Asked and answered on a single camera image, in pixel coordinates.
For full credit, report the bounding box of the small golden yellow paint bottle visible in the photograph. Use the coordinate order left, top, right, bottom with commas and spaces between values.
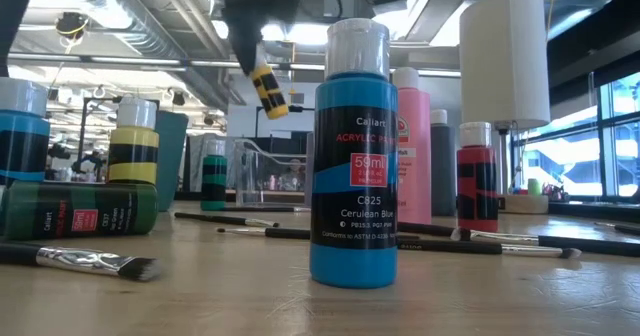
248, 45, 291, 121

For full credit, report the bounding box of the dark green paint bottle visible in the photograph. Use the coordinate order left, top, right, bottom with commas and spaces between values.
0, 181, 161, 242

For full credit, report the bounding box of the small blue paint bottle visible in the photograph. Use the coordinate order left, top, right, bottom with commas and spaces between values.
0, 77, 51, 186

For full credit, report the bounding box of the cerulean blue paint bottle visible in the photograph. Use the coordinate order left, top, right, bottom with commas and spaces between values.
308, 18, 400, 290

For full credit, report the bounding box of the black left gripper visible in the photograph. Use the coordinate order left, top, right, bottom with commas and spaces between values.
222, 0, 301, 75

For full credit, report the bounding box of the person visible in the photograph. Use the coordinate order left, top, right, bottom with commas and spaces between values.
279, 157, 307, 193

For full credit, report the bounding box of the small red paint bottle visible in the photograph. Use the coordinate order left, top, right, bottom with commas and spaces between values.
455, 121, 500, 234

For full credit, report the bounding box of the teal plastic cup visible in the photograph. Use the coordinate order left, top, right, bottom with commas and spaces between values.
154, 110, 190, 213

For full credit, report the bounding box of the table lamp white shade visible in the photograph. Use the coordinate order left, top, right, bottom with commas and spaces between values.
458, 0, 552, 216

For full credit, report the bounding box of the clear plastic tray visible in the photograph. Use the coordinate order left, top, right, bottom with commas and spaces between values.
232, 136, 315, 208

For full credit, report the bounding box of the tall light pink paint bottle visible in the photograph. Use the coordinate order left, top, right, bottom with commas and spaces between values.
391, 66, 433, 226

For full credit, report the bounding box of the black ceiling device yellow cable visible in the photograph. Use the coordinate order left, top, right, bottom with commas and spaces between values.
54, 11, 91, 41

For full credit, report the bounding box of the flat paintbrush silver ferrule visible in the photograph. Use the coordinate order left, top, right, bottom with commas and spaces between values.
0, 242, 164, 283

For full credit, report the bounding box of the tall grey paint bottle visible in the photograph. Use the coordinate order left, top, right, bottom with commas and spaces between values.
430, 108, 458, 218

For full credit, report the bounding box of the black aluminium table frame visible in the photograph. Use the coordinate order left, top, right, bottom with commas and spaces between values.
548, 200, 640, 223

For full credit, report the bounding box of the small lemon yellow paint bottle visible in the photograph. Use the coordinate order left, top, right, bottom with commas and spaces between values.
107, 97, 161, 186

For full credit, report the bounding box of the black background gantry frame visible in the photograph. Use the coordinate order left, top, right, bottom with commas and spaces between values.
254, 104, 317, 140

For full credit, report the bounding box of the grey ceiling unit box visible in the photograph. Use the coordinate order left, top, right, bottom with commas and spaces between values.
322, 0, 376, 20

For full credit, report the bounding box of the small teal green paint bottle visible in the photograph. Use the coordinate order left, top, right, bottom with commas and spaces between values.
200, 140, 229, 213

